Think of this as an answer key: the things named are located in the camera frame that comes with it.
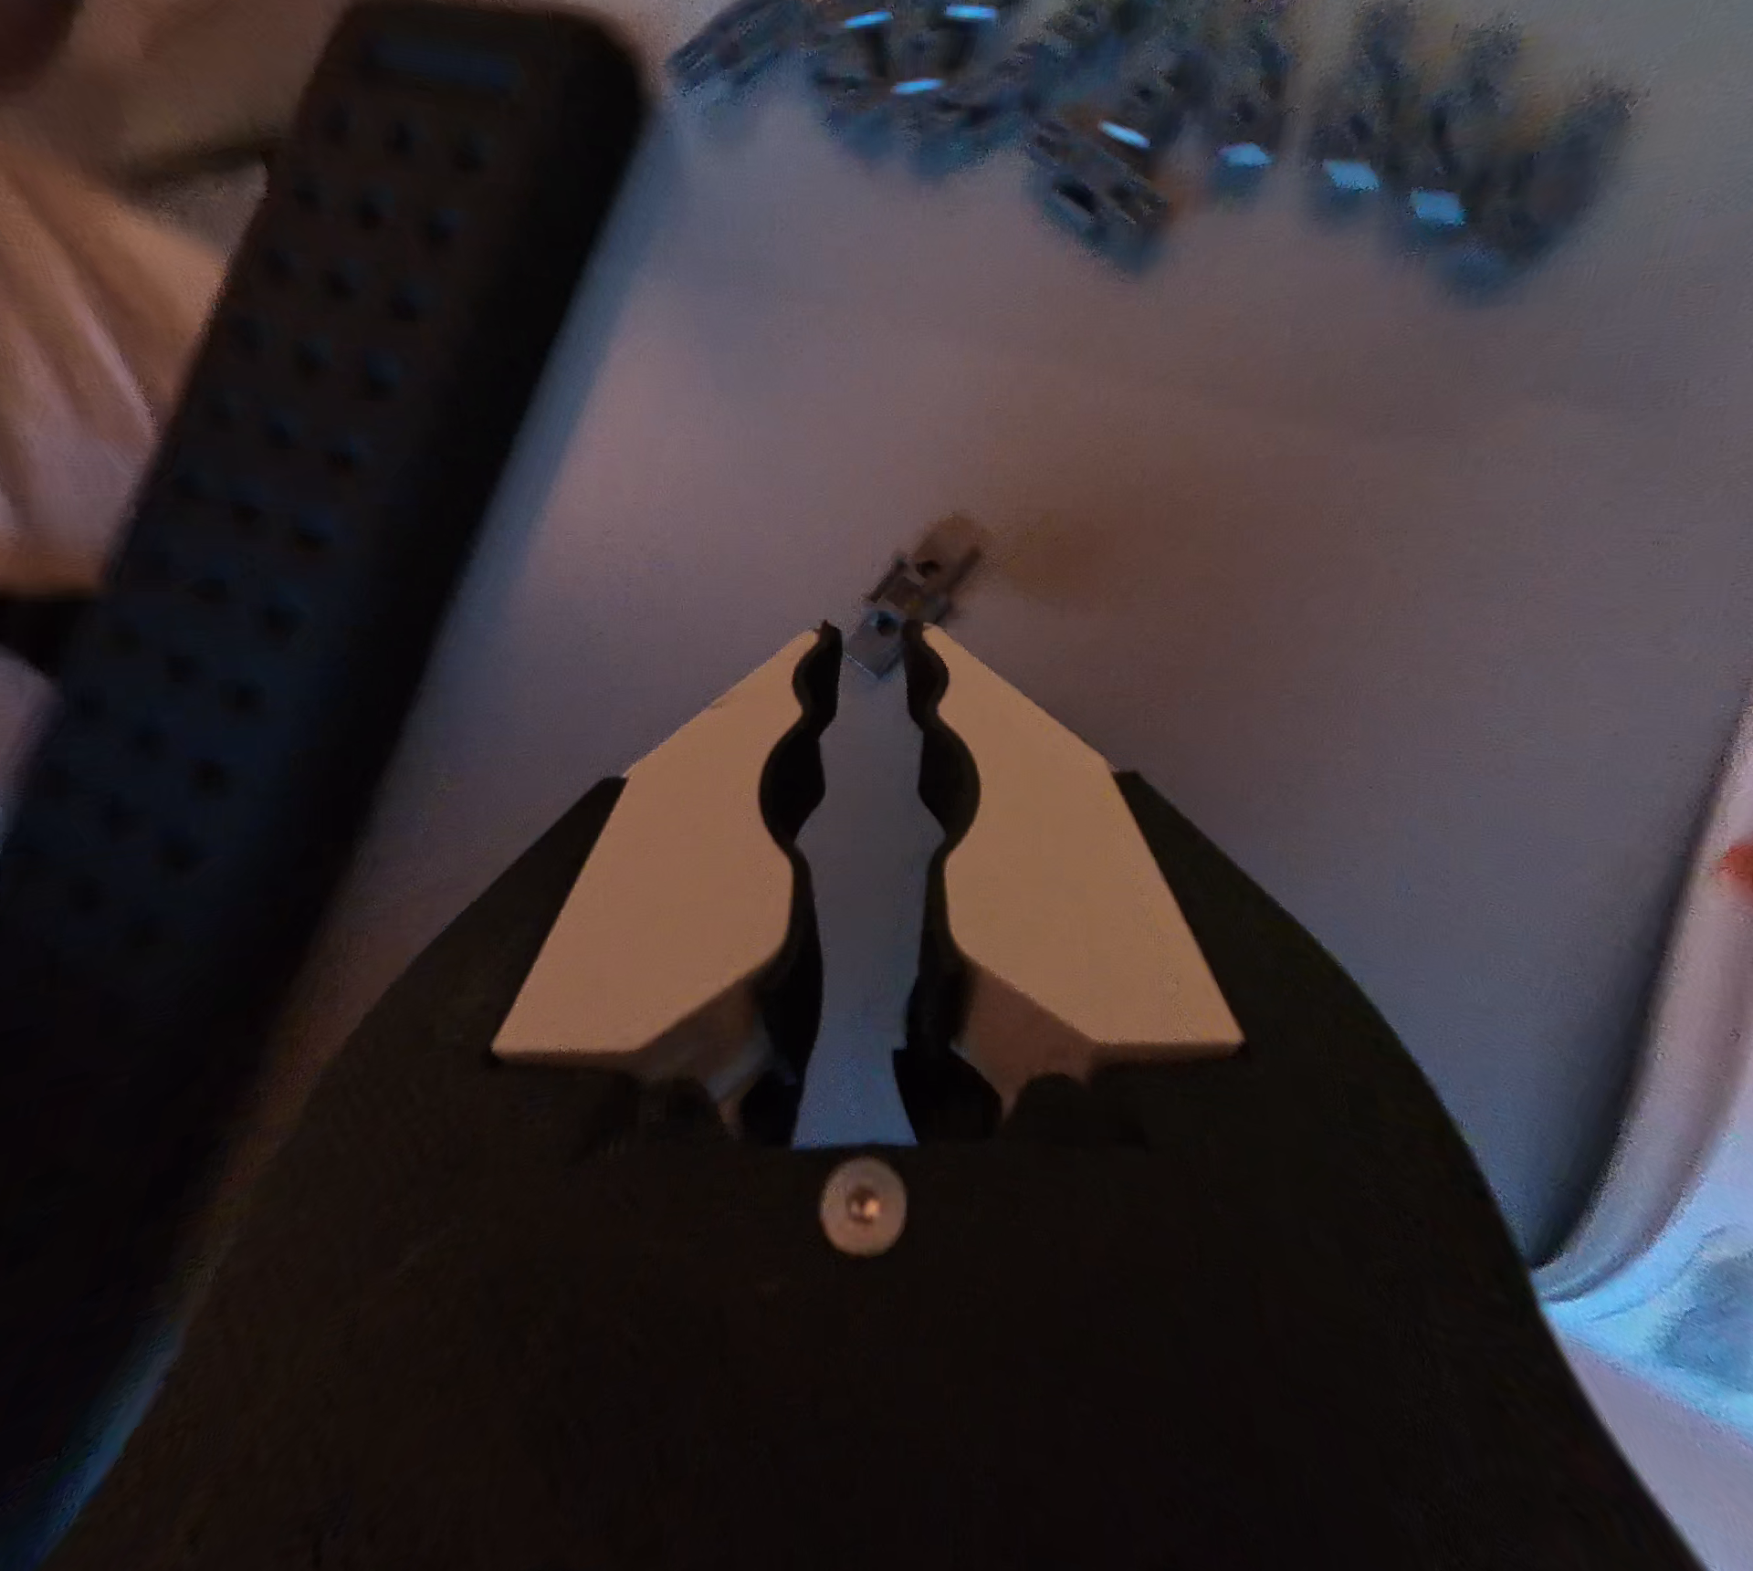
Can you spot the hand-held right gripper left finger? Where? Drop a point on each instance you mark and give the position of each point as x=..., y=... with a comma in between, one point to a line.
x=657, y=915

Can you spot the row of grey track links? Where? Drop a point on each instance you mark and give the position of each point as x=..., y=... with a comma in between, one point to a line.
x=1095, y=92

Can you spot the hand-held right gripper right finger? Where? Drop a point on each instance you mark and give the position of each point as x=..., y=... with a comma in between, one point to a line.
x=1084, y=915

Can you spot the single grey track link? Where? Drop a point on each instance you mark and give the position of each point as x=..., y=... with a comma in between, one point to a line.
x=911, y=592

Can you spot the open instruction booklet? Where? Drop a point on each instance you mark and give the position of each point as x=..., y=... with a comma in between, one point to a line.
x=1684, y=1120

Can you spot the grey desk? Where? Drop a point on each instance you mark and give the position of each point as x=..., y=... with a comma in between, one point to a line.
x=1164, y=434

